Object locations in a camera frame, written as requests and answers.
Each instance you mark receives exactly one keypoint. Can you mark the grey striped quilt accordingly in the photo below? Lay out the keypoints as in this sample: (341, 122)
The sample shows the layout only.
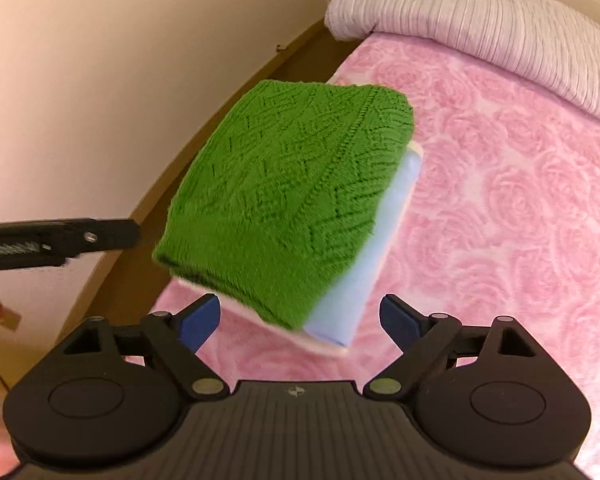
(480, 10)

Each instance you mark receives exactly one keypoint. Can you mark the white folded garment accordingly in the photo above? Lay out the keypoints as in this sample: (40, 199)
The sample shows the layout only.
(330, 350)

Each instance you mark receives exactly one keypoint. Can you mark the light blue folded garment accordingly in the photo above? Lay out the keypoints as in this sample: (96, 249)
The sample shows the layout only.
(355, 285)

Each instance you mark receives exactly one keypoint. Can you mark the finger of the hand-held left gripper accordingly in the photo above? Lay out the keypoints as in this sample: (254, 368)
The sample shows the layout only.
(105, 234)

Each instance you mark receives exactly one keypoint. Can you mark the pink floral blanket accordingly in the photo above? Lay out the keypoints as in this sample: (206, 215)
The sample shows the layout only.
(505, 210)

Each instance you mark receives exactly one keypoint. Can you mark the green knit sweater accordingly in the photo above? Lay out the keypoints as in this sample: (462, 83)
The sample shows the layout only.
(280, 195)

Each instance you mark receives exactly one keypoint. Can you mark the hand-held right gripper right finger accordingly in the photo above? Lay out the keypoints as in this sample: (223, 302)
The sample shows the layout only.
(400, 320)

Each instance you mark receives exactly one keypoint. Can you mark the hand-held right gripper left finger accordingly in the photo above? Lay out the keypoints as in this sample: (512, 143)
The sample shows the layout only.
(200, 320)

